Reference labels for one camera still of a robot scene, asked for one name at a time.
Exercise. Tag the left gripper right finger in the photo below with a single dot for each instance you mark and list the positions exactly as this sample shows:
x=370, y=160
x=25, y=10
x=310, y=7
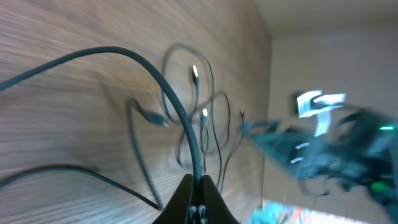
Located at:
x=218, y=212

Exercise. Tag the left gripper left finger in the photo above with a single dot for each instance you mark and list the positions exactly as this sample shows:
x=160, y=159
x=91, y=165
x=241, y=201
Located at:
x=176, y=211

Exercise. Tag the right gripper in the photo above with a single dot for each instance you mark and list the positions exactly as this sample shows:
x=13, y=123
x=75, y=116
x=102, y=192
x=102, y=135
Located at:
x=301, y=153

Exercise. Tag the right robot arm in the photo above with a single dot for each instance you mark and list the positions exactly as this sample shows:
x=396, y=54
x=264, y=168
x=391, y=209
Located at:
x=365, y=155

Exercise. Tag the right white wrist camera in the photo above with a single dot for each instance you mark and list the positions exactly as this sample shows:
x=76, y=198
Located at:
x=315, y=103

